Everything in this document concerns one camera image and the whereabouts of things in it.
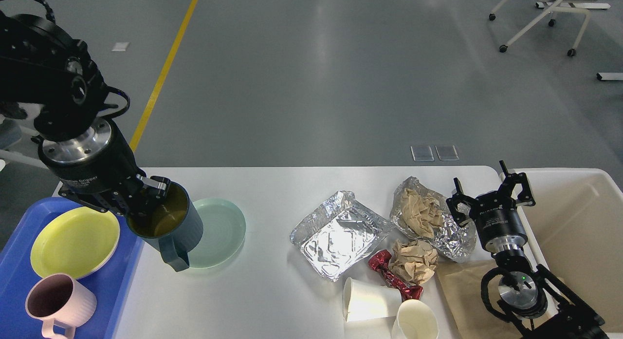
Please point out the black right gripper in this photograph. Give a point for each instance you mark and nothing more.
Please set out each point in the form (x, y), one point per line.
(497, 222)

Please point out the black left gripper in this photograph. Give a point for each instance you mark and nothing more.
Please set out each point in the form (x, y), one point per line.
(97, 169)

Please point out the dark teal mug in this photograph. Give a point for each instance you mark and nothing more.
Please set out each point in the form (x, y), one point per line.
(174, 228)

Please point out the mint green plate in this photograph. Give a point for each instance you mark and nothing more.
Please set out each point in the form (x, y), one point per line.
(224, 232)

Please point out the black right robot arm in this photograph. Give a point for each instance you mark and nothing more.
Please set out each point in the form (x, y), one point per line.
(532, 298)

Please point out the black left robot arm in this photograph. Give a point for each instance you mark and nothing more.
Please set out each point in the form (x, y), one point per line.
(41, 64)

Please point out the crumpled aluminium foil tray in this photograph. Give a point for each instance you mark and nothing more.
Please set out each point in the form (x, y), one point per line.
(451, 240)

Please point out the yellow plate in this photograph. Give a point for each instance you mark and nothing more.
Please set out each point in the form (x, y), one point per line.
(78, 242)

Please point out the right floor socket cover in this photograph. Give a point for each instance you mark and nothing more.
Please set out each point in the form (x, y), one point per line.
(447, 152)

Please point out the floor socket cover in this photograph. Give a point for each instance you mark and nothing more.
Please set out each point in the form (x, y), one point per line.
(447, 152)
(422, 153)

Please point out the crumpled brown paper in foil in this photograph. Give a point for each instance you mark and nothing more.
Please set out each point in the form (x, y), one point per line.
(421, 214)

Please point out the left floor socket cover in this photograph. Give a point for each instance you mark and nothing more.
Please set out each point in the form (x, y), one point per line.
(422, 153)

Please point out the beige plastic bin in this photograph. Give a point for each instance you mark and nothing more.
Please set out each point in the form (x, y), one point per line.
(575, 229)

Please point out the brown paper sheet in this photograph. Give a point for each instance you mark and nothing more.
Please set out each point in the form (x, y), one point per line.
(461, 287)

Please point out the crumpled brown paper ball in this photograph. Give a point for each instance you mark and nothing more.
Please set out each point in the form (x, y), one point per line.
(414, 262)

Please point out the white chair leg left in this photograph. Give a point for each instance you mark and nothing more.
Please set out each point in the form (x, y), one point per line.
(10, 133)

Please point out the pink ribbed mug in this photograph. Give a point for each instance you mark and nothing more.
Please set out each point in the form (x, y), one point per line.
(62, 304)

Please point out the red foil wrapper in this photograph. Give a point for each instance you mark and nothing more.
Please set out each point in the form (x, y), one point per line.
(379, 262)

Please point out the upright white paper cup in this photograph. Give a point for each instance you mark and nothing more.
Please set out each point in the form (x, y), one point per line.
(415, 320)

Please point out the flat aluminium foil tray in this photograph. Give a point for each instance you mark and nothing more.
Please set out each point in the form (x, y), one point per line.
(339, 233)

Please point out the white metal bar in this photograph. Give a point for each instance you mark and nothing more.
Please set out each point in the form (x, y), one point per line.
(608, 76)

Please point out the lying white paper cup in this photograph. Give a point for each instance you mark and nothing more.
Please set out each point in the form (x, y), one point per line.
(364, 301)

